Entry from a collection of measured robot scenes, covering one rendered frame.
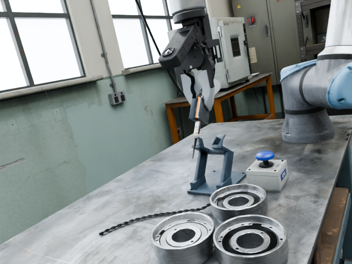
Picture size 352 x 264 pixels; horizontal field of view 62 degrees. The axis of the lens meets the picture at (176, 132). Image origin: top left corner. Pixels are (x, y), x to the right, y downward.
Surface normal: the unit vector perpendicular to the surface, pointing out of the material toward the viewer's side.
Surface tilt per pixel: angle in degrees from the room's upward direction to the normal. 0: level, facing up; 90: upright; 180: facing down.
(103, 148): 90
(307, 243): 0
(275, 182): 90
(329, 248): 0
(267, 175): 90
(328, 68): 74
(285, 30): 90
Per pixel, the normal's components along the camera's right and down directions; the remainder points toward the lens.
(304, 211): -0.20, -0.96
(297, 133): -0.73, -0.01
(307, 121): -0.38, -0.03
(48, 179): 0.80, -0.04
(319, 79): -0.96, -0.03
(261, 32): -0.56, 0.29
